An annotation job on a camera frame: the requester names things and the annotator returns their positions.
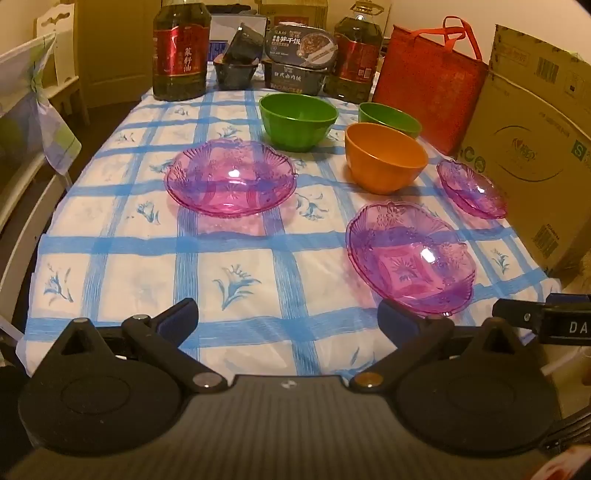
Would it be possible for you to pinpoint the plaid chair cover cloth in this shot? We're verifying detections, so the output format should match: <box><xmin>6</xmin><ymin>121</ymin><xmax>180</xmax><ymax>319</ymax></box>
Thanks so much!
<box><xmin>0</xmin><ymin>32</ymin><xmax>83</xmax><ymax>175</ymax></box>

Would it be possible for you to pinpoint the cooking oil bottle red label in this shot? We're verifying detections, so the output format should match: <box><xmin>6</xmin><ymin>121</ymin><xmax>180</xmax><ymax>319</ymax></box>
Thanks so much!
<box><xmin>152</xmin><ymin>0</ymin><xmax>212</xmax><ymax>101</ymax></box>
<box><xmin>323</xmin><ymin>0</ymin><xmax>385</xmax><ymax>104</ymax></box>

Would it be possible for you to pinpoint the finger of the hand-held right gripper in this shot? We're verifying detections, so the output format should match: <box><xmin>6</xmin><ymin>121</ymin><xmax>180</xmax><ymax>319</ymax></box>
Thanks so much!
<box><xmin>492</xmin><ymin>298</ymin><xmax>548</xmax><ymax>331</ymax></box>

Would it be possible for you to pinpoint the small purple glass plate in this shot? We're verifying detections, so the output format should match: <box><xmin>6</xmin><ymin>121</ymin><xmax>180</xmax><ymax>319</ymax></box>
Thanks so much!
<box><xmin>436</xmin><ymin>159</ymin><xmax>509</xmax><ymax>220</ymax></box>

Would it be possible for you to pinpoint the small green plastic bowl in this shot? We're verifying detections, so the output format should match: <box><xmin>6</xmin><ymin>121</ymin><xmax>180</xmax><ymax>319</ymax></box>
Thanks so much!
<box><xmin>358</xmin><ymin>102</ymin><xmax>422</xmax><ymax>140</ymax></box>

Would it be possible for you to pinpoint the instant rice box food photo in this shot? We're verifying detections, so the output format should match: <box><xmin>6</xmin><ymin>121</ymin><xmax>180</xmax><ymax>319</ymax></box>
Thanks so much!
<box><xmin>264</xmin><ymin>19</ymin><xmax>338</xmax><ymax>65</ymax></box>

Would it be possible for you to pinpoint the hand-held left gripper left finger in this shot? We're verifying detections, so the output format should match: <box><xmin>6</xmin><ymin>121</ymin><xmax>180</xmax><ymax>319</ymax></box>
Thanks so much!
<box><xmin>41</xmin><ymin>298</ymin><xmax>227</xmax><ymax>393</ymax></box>

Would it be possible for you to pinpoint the brown cardboard box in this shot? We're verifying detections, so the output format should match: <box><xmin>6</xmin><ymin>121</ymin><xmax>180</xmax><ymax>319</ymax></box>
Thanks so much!
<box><xmin>257</xmin><ymin>0</ymin><xmax>329</xmax><ymax>28</ymax></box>

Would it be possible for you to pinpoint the large green plastic bowl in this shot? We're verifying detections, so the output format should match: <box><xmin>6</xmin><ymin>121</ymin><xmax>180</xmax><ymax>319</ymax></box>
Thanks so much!
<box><xmin>259</xmin><ymin>93</ymin><xmax>339</xmax><ymax>153</ymax></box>

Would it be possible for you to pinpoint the white chair frame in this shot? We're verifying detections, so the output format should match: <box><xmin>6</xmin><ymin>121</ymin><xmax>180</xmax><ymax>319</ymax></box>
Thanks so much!
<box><xmin>0</xmin><ymin>152</ymin><xmax>70</xmax><ymax>324</ymax></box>

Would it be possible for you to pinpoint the blue checked tablecloth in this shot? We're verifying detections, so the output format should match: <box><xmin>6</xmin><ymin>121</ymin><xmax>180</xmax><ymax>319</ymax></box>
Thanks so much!
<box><xmin>23</xmin><ymin>60</ymin><xmax>564</xmax><ymax>377</ymax></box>

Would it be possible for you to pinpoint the white carved chair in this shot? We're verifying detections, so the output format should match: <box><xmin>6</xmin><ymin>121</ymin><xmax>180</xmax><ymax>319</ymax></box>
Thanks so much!
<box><xmin>36</xmin><ymin>0</ymin><xmax>90</xmax><ymax>126</ymax></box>

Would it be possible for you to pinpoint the dark instant rice box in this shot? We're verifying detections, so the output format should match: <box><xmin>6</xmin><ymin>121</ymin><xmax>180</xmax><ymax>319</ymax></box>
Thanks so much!
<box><xmin>263</xmin><ymin>59</ymin><xmax>334</xmax><ymax>97</ymax></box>

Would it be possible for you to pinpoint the wooden door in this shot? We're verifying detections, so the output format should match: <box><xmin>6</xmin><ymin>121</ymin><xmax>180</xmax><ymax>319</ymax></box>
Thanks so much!
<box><xmin>76</xmin><ymin>0</ymin><xmax>162</xmax><ymax>109</ymax></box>

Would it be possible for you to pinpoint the large cardboard box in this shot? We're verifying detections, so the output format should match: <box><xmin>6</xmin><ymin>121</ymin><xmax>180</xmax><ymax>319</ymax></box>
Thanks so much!
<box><xmin>457</xmin><ymin>24</ymin><xmax>591</xmax><ymax>278</ymax></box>

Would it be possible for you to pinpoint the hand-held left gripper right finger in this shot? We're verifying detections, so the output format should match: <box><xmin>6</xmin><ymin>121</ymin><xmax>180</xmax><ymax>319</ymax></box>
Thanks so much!
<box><xmin>348</xmin><ymin>298</ymin><xmax>546</xmax><ymax>392</ymax></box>

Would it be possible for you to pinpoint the red tote bag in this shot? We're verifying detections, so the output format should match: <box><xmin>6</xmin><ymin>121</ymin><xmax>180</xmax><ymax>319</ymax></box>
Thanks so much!
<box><xmin>372</xmin><ymin>16</ymin><xmax>489</xmax><ymax>157</ymax></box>

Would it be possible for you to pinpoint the orange plastic bowl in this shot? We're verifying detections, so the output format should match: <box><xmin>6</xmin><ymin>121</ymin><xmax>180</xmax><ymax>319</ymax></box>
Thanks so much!
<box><xmin>344</xmin><ymin>122</ymin><xmax>429</xmax><ymax>195</ymax></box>

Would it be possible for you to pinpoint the large purple glass plate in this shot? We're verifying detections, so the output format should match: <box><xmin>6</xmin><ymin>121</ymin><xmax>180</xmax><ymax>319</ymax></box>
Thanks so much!
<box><xmin>164</xmin><ymin>140</ymin><xmax>297</xmax><ymax>217</ymax></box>

